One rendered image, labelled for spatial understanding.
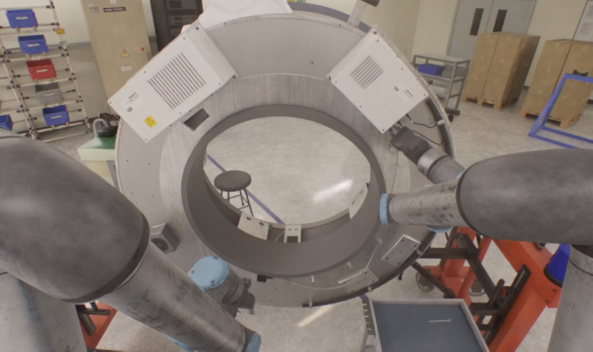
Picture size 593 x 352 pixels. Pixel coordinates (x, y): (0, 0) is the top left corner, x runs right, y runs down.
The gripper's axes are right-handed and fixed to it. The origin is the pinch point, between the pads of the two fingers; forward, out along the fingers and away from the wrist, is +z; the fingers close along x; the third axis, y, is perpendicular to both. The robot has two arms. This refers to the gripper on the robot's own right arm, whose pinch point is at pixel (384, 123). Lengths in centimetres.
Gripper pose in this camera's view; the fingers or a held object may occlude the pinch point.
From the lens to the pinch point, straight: 109.9
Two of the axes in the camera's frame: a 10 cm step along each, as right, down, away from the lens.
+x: 6.8, -7.1, -2.0
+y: 6.2, 4.1, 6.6
